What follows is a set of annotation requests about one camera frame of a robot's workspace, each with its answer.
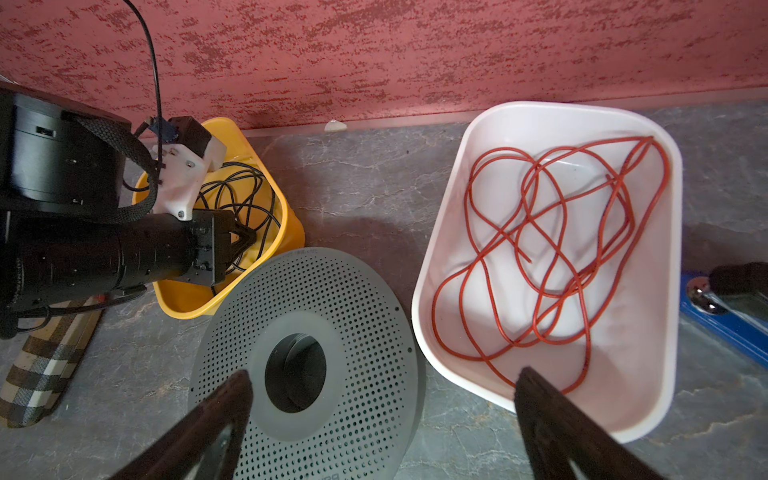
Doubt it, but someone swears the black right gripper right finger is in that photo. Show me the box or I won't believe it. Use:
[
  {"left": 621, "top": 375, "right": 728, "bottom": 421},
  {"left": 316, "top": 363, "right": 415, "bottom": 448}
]
[{"left": 514, "top": 367, "right": 661, "bottom": 479}]

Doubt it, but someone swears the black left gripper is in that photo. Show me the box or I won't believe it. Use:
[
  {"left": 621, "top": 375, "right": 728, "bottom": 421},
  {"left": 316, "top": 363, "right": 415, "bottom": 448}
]
[{"left": 1, "top": 210, "right": 257, "bottom": 312}]

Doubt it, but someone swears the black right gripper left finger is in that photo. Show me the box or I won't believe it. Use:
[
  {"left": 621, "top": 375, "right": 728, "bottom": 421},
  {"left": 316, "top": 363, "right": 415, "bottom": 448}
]
[{"left": 112, "top": 370, "right": 253, "bottom": 479}]

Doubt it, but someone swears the black cable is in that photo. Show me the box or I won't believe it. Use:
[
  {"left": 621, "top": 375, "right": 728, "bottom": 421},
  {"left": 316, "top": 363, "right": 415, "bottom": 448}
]
[{"left": 194, "top": 160, "right": 283, "bottom": 295}]

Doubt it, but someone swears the grey perforated cable spool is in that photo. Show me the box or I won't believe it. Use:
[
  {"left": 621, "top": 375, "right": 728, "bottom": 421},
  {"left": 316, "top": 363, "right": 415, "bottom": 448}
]
[{"left": 188, "top": 248, "right": 422, "bottom": 479}]

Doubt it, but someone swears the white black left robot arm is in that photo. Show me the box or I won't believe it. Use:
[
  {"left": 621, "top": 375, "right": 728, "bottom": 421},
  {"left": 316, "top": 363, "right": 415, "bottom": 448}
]
[{"left": 1, "top": 84, "right": 257, "bottom": 324}]

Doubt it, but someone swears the yellow plastic tub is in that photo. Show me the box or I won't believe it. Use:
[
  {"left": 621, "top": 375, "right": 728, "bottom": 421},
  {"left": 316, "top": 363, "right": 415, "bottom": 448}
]
[{"left": 153, "top": 117, "right": 305, "bottom": 320}]

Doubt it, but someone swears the white plastic tray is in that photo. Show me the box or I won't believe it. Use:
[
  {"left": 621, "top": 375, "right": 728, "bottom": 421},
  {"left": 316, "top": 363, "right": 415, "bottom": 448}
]
[{"left": 412, "top": 101, "right": 682, "bottom": 442}]

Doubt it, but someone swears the plaid fabric glasses case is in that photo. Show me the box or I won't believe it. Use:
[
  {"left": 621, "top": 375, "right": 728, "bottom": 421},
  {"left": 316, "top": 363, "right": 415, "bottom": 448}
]
[{"left": 1, "top": 310, "right": 102, "bottom": 429}]

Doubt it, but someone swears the blue stapler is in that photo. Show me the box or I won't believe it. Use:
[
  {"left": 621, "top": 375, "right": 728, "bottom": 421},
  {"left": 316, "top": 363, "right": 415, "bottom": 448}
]
[{"left": 680, "top": 262, "right": 767, "bottom": 367}]

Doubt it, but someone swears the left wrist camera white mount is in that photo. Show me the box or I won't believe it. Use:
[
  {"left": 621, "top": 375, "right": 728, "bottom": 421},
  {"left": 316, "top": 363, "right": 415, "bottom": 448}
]
[{"left": 149, "top": 116, "right": 227, "bottom": 221}]

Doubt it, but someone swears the red cable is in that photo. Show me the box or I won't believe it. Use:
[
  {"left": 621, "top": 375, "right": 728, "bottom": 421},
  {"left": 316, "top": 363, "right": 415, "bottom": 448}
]
[{"left": 431, "top": 135, "right": 673, "bottom": 396}]

